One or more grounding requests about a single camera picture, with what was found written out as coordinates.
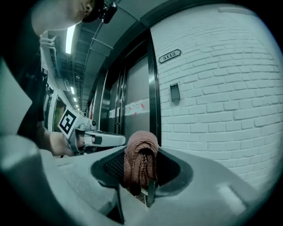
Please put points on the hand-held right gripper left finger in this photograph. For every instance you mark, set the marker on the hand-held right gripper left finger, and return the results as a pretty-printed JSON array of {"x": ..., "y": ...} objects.
[{"x": 75, "y": 176}]

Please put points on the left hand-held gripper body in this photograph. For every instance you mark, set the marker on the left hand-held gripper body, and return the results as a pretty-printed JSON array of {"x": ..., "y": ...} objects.
[{"x": 70, "y": 123}]

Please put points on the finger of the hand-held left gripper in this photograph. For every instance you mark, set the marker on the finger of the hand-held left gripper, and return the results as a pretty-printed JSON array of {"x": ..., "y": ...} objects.
[{"x": 112, "y": 139}]

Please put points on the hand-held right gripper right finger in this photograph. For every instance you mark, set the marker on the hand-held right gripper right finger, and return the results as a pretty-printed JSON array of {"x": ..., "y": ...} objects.
[{"x": 203, "y": 189}]

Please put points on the brown knitted cloth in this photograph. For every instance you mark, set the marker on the brown knitted cloth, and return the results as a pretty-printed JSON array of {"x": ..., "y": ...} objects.
[{"x": 139, "y": 154}]

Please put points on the black wall access panel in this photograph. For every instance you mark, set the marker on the black wall access panel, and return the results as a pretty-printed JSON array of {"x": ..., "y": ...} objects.
[{"x": 175, "y": 92}]

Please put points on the person's left forearm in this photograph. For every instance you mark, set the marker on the person's left forearm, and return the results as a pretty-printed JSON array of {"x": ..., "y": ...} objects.
[{"x": 56, "y": 143}]

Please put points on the white paper sign, red tape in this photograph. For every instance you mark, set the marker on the white paper sign, red tape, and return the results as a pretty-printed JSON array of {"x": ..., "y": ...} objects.
[
  {"x": 112, "y": 113},
  {"x": 137, "y": 107}
]

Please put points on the black door number plate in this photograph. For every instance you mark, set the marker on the black door number plate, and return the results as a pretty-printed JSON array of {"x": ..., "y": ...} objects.
[{"x": 169, "y": 56}]

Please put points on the person's head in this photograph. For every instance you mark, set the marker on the person's head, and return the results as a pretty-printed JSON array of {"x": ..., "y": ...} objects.
[{"x": 55, "y": 13}]

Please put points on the head-worn black camera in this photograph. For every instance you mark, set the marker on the head-worn black camera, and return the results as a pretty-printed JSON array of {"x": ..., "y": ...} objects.
[{"x": 108, "y": 12}]

